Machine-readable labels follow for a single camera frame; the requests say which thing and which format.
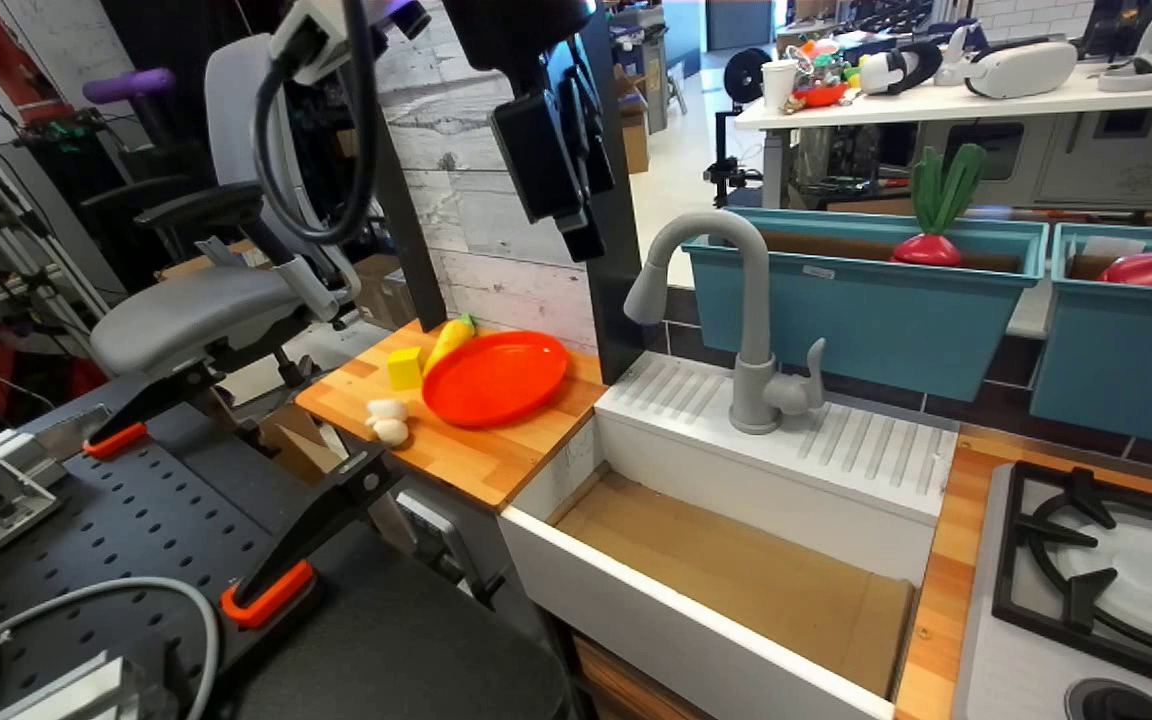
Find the white cup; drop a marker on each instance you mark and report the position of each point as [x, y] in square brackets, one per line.
[781, 86]

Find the gray office chair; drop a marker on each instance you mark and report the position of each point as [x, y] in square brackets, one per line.
[189, 312]

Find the white toy sink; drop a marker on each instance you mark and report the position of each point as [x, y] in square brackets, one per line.
[762, 466]

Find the yellow toy banana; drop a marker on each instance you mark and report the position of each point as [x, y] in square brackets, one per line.
[450, 343]

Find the white toy garlic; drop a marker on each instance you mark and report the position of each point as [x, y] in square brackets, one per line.
[388, 422]

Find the black stand with round disc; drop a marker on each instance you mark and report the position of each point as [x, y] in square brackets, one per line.
[747, 77]

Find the yellow toy block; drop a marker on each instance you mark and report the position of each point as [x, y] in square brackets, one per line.
[406, 371]

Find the wooden butcher block countertop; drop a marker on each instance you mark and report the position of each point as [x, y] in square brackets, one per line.
[480, 462]

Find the toy stove with black grates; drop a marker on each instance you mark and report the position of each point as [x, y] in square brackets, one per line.
[1121, 586]

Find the white VR headset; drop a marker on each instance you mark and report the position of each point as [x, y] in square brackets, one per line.
[1020, 65]

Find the red round plate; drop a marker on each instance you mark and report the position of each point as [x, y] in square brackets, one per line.
[497, 383]

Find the metal shelf rack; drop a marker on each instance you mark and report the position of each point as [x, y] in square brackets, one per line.
[0, 214]

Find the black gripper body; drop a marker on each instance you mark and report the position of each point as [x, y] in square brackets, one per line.
[516, 41]

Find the black kitchen frame post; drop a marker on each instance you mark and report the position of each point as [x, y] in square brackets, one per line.
[619, 295]

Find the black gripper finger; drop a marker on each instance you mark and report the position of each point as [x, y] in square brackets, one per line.
[586, 185]
[537, 160]

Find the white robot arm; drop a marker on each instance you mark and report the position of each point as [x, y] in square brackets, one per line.
[304, 24]

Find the wooden countertop around stove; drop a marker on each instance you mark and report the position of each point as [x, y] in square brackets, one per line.
[942, 572]

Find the white long table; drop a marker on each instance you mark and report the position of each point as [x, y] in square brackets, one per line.
[951, 105]

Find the gray toy faucet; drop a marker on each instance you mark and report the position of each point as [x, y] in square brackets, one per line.
[752, 345]

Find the teal planter box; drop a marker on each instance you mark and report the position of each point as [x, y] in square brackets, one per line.
[871, 312]
[1121, 360]

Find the gray wood backsplash panel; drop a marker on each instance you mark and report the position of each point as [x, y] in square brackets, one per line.
[470, 200]

